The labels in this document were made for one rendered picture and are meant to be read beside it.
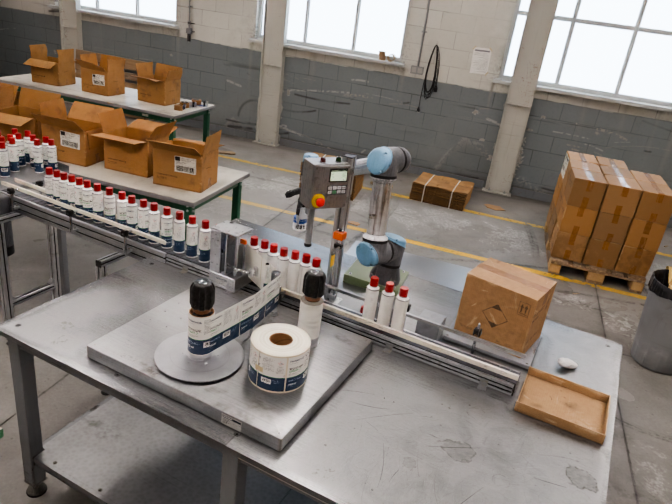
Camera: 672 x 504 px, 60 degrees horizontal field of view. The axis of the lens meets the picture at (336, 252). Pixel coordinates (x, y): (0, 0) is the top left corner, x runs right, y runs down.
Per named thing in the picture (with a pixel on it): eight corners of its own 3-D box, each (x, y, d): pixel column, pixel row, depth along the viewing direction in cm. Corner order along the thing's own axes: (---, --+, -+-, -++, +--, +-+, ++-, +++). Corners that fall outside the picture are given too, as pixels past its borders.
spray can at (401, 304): (387, 332, 235) (396, 288, 227) (392, 327, 240) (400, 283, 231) (399, 337, 234) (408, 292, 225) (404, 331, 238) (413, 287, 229)
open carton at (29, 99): (-23, 148, 409) (-29, 94, 393) (23, 135, 448) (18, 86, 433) (26, 158, 402) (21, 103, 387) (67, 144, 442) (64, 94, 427)
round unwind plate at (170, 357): (134, 361, 198) (134, 358, 198) (194, 324, 224) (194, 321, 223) (207, 396, 187) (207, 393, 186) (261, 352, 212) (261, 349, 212)
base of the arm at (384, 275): (365, 279, 279) (370, 261, 275) (373, 269, 293) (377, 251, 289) (395, 289, 276) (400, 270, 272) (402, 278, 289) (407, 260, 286)
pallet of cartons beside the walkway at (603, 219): (643, 294, 515) (680, 199, 478) (545, 272, 532) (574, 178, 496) (622, 246, 622) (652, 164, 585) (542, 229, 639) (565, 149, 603)
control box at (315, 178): (299, 201, 243) (303, 157, 235) (335, 199, 251) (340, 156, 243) (309, 210, 235) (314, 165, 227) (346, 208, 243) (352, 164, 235)
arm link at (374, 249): (392, 266, 272) (409, 148, 256) (371, 271, 261) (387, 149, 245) (372, 259, 279) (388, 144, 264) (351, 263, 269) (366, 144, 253)
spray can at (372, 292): (359, 322, 240) (366, 277, 232) (364, 316, 245) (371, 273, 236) (370, 326, 238) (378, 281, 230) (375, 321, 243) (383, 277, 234)
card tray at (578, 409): (513, 410, 208) (516, 401, 207) (527, 374, 230) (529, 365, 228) (602, 445, 197) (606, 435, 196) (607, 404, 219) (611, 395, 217)
